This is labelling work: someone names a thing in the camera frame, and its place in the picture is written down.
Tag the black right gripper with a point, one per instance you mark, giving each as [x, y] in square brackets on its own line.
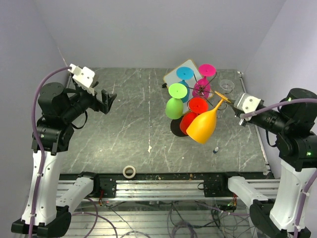
[232, 102]

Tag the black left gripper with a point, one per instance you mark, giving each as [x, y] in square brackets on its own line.
[99, 105]

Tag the pink plastic wine glass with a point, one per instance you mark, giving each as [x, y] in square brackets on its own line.
[202, 87]

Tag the red plastic wine glass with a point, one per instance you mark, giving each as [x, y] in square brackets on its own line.
[196, 107]

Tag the orange plastic wine glass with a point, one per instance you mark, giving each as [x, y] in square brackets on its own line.
[203, 126]

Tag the blue plastic wine glass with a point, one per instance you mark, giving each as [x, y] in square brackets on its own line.
[185, 74]

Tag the green plastic wine glass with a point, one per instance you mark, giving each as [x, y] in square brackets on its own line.
[174, 106]

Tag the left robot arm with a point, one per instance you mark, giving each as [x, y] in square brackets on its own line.
[46, 215]

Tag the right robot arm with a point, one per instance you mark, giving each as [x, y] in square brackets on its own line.
[291, 121]

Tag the yellow framed whiteboard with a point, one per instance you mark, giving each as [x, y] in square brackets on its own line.
[171, 78]

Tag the masking tape roll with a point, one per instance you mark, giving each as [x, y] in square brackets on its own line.
[129, 172]

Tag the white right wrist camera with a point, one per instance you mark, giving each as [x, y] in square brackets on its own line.
[245, 97]

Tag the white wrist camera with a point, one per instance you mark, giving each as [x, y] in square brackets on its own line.
[84, 77]
[245, 97]

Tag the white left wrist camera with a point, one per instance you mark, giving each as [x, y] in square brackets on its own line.
[84, 77]

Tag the copper wire wine glass rack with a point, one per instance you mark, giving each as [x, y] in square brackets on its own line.
[175, 124]

